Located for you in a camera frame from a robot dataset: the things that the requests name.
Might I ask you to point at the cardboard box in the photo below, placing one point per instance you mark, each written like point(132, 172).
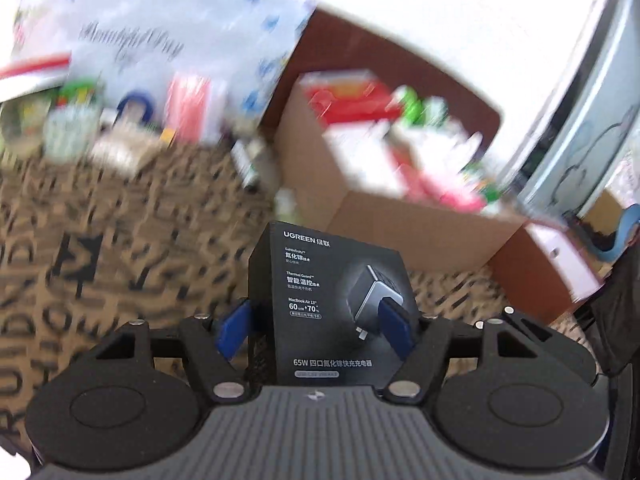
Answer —
point(400, 230)

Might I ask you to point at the blue tape roll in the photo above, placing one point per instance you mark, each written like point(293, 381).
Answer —
point(122, 107)

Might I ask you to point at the green paper box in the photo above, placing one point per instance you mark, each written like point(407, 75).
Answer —
point(77, 92)

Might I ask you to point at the red gift box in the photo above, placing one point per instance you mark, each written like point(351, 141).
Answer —
point(30, 67)

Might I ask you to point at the black charger box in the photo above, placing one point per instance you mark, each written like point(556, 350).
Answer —
point(320, 280)

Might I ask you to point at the pack of pink straws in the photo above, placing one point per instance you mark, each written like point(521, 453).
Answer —
point(190, 105)

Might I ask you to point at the white carton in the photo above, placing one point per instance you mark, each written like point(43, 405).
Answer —
point(350, 155)

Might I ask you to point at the bag of white beads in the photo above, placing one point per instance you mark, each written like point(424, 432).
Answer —
point(125, 152)

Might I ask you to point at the green-print tape roll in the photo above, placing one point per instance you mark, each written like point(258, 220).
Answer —
point(70, 132)

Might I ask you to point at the brown wooden board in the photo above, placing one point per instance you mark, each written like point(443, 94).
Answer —
point(375, 45)

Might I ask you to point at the light blue printed panel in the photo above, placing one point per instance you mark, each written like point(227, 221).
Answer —
point(590, 135)

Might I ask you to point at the dark cloth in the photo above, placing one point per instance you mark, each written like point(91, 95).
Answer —
point(622, 310)

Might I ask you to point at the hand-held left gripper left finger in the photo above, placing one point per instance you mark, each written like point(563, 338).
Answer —
point(232, 327)

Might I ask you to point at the clear measuring cup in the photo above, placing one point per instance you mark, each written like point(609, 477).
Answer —
point(20, 125)

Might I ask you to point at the black marker pen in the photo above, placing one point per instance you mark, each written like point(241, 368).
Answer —
point(245, 160)

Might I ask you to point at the brown wooden furniture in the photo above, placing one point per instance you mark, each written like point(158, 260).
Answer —
point(525, 280)

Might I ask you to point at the blue plastic object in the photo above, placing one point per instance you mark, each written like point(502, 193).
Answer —
point(625, 232)

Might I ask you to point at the floral plastic bag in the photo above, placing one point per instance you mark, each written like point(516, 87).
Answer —
point(200, 25)

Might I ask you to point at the letter-print covered desktop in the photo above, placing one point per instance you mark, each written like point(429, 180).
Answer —
point(150, 240)

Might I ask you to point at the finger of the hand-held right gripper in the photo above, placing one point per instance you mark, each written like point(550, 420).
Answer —
point(555, 347)

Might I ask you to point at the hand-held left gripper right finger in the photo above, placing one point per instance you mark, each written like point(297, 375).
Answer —
point(397, 330)

